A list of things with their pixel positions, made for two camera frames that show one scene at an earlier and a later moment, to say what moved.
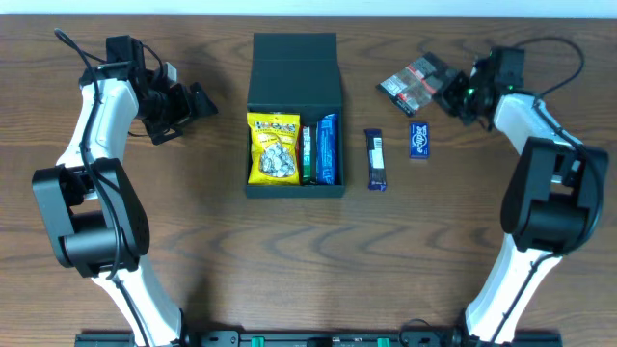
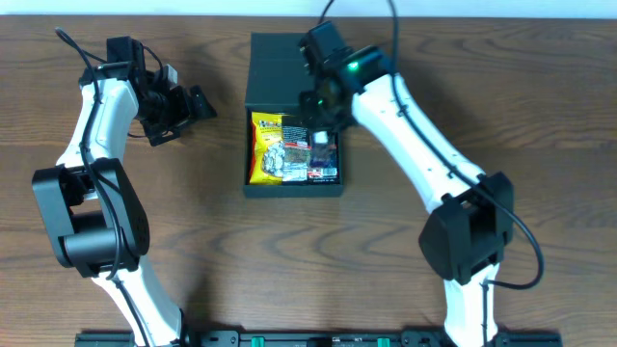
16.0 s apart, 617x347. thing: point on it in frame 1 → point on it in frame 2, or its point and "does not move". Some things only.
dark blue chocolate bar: [375, 160] → [323, 148]
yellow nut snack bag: [274, 157] does not move
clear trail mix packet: [415, 87] → [296, 153]
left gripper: [178, 109] does not move
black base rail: [322, 338] does not move
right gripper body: [459, 99] → [320, 123]
